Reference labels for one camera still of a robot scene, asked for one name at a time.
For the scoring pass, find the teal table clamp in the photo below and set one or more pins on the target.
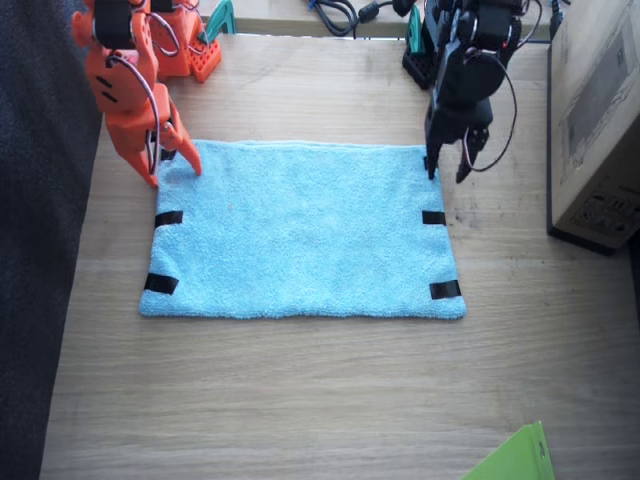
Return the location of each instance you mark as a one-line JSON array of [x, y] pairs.
[[415, 35], [220, 20]]

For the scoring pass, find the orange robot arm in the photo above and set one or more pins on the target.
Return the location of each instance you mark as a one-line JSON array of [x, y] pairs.
[[120, 65]]

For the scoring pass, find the brown cardboard box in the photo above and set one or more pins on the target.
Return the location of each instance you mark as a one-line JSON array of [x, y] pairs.
[[595, 125]]

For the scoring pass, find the light blue towel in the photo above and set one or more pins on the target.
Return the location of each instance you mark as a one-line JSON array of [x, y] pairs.
[[300, 230]]

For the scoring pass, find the dark grey felt panel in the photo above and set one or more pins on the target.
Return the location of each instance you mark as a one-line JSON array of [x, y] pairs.
[[35, 250]]

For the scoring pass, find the green plastic sheet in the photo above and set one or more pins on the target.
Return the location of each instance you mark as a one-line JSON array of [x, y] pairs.
[[520, 455]]

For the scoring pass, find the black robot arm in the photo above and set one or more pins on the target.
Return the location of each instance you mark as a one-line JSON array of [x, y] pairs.
[[465, 75]]

